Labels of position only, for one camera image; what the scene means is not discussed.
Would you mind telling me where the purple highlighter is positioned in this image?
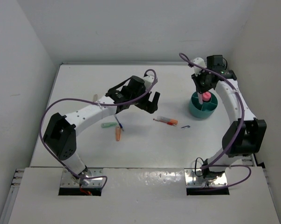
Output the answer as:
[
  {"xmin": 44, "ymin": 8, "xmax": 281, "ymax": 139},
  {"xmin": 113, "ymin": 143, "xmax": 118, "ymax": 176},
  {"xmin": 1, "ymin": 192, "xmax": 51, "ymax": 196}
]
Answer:
[{"xmin": 197, "ymin": 92, "xmax": 203, "ymax": 105}]

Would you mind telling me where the pink capped glue bottle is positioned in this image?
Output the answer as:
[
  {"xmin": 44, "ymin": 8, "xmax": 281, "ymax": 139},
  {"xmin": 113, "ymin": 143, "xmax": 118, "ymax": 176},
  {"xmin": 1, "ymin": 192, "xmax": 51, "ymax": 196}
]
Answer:
[{"xmin": 202, "ymin": 92, "xmax": 212, "ymax": 102}]

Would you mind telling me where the red ballpoint pen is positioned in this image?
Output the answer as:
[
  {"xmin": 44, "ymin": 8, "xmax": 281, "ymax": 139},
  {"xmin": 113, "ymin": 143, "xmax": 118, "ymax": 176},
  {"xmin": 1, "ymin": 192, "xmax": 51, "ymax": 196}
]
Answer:
[{"xmin": 153, "ymin": 119, "xmax": 177, "ymax": 126}]

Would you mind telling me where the grey orange highlighter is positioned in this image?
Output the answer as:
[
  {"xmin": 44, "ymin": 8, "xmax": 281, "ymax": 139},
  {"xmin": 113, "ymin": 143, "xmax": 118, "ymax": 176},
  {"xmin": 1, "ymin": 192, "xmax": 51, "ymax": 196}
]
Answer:
[{"xmin": 157, "ymin": 116, "xmax": 178, "ymax": 124}]

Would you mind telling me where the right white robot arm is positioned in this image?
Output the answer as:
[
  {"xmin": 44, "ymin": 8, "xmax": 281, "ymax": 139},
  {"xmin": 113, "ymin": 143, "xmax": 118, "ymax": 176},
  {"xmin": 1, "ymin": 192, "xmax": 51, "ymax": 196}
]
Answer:
[{"xmin": 189, "ymin": 55, "xmax": 267, "ymax": 179}]

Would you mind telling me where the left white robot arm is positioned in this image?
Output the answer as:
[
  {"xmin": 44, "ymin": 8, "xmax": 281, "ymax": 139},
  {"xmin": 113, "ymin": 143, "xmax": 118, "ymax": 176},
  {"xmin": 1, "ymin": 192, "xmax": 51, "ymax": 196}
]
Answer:
[{"xmin": 42, "ymin": 75, "xmax": 160, "ymax": 179}]

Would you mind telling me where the teal round organizer container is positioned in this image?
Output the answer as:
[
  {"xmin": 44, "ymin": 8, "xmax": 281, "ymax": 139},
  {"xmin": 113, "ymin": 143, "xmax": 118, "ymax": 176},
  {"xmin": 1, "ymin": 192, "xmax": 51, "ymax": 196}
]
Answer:
[{"xmin": 189, "ymin": 92, "xmax": 218, "ymax": 119}]

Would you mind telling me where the blue ballpoint pen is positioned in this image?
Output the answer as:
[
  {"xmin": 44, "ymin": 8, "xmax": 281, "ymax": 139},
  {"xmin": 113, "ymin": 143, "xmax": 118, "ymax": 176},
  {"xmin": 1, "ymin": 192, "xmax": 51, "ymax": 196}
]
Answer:
[{"xmin": 114, "ymin": 115, "xmax": 124, "ymax": 131}]

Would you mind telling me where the orange highlighter lower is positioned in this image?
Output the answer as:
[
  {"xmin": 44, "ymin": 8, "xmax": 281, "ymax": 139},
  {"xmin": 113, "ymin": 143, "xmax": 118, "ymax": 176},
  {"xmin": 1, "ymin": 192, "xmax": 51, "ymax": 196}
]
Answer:
[{"xmin": 115, "ymin": 126, "xmax": 121, "ymax": 141}]

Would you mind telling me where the green highlighter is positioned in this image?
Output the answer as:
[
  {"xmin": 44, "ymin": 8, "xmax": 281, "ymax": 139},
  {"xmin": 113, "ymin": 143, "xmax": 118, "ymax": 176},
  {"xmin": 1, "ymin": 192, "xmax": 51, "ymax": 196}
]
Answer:
[{"xmin": 101, "ymin": 122, "xmax": 117, "ymax": 128}]

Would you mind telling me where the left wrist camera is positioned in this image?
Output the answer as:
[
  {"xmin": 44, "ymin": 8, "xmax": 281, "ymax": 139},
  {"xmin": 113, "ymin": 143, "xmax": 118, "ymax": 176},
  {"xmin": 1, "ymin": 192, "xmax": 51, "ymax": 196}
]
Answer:
[{"xmin": 142, "ymin": 75, "xmax": 155, "ymax": 90}]

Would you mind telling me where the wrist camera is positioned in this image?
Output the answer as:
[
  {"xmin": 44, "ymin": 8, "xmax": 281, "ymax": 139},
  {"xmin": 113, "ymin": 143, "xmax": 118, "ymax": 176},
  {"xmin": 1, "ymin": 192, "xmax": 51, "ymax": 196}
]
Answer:
[
  {"xmin": 191, "ymin": 57, "xmax": 206, "ymax": 75},
  {"xmin": 142, "ymin": 75, "xmax": 155, "ymax": 90}
]

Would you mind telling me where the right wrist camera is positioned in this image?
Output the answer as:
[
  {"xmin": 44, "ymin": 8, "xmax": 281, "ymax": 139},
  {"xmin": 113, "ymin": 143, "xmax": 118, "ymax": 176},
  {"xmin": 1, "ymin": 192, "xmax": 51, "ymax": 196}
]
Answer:
[{"xmin": 191, "ymin": 57, "xmax": 206, "ymax": 75}]

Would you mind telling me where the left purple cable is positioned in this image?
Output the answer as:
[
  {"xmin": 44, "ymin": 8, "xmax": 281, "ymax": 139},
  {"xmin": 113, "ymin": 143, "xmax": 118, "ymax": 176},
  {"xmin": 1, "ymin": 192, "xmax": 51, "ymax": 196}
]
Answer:
[{"xmin": 39, "ymin": 69, "xmax": 158, "ymax": 191}]

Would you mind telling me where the purple cable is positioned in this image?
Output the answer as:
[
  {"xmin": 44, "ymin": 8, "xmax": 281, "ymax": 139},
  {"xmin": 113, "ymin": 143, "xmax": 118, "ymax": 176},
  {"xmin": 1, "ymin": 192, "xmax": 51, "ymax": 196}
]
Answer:
[
  {"xmin": 39, "ymin": 69, "xmax": 158, "ymax": 191},
  {"xmin": 178, "ymin": 52, "xmax": 252, "ymax": 189}
]

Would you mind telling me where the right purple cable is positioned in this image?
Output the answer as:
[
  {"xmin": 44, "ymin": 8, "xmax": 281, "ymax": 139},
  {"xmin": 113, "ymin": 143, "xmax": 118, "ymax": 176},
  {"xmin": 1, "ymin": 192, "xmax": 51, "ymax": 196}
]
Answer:
[{"xmin": 178, "ymin": 52, "xmax": 252, "ymax": 189}]

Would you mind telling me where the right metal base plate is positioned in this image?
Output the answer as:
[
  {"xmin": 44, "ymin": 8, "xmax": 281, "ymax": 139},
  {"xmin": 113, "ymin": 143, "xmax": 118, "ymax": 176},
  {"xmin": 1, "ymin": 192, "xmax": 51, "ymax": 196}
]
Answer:
[{"xmin": 184, "ymin": 168, "xmax": 227, "ymax": 189}]

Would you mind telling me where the metal base plate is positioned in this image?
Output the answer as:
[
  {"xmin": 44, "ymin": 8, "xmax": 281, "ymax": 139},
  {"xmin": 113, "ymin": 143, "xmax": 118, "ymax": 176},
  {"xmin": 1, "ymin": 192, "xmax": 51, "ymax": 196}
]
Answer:
[
  {"xmin": 184, "ymin": 168, "xmax": 227, "ymax": 189},
  {"xmin": 60, "ymin": 168, "xmax": 105, "ymax": 187}
]

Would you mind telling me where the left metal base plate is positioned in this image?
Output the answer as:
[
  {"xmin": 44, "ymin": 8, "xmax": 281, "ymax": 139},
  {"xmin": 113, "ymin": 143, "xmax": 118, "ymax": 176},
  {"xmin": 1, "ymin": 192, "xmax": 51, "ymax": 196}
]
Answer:
[{"xmin": 60, "ymin": 168, "xmax": 105, "ymax": 187}]

